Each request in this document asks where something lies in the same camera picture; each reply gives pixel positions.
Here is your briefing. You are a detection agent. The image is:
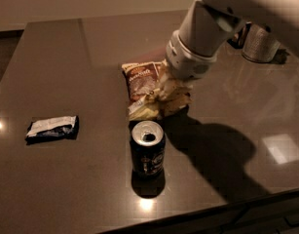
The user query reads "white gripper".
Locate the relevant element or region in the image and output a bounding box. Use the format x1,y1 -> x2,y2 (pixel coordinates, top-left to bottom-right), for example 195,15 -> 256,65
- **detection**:
158,30 -> 217,110

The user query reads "brown chip bag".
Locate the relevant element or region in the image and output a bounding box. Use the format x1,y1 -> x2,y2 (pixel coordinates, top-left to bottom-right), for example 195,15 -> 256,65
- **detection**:
121,60 -> 192,122

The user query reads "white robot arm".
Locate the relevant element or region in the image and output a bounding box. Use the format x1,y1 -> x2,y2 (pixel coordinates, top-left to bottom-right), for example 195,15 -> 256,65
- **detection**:
166,0 -> 299,81

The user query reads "dark pepsi can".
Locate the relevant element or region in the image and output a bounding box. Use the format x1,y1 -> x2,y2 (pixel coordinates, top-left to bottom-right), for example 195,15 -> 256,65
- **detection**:
129,119 -> 167,180

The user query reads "metal utensil cup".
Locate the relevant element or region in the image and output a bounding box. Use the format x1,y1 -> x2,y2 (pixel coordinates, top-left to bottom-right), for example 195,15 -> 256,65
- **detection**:
242,24 -> 280,63

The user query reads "blue white snack packet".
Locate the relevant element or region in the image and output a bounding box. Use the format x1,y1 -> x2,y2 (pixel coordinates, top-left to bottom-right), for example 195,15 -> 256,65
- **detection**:
25,116 -> 79,144

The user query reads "black wire napkin basket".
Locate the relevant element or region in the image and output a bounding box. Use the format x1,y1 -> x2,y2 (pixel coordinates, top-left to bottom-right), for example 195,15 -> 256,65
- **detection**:
227,22 -> 251,49

